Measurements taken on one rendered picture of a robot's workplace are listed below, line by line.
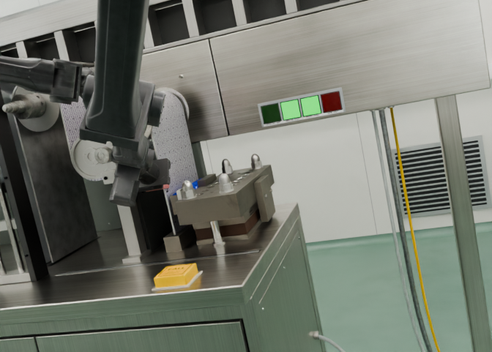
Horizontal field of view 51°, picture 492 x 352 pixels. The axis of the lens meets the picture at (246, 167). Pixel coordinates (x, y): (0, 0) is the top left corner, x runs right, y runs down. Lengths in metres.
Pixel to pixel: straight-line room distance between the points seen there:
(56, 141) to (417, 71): 1.06
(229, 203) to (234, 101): 0.44
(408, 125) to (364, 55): 2.38
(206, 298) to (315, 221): 3.04
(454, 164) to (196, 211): 0.83
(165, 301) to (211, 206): 0.29
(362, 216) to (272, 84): 2.56
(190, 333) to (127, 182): 0.34
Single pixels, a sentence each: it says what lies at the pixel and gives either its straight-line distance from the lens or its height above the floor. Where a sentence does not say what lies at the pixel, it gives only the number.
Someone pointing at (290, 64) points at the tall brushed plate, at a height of 1.31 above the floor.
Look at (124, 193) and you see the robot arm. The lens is 1.14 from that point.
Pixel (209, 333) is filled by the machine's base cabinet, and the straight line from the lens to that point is 1.10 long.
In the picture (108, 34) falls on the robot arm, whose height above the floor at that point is 1.33.
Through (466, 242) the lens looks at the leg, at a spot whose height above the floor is 0.67.
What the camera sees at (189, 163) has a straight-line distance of 1.50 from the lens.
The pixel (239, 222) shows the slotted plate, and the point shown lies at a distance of 1.29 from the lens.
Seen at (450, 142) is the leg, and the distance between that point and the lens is 1.69.
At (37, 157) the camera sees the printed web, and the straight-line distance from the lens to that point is 1.56.
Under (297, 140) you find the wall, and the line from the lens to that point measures 3.91.
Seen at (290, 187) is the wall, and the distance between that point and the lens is 3.99.
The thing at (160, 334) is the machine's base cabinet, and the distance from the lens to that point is 1.14.
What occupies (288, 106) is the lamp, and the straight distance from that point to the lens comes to 1.52.
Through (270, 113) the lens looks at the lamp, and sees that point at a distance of 1.53.
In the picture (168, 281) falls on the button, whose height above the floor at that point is 0.91.
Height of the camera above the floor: 1.24
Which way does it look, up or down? 7 degrees down
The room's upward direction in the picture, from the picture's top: 12 degrees counter-clockwise
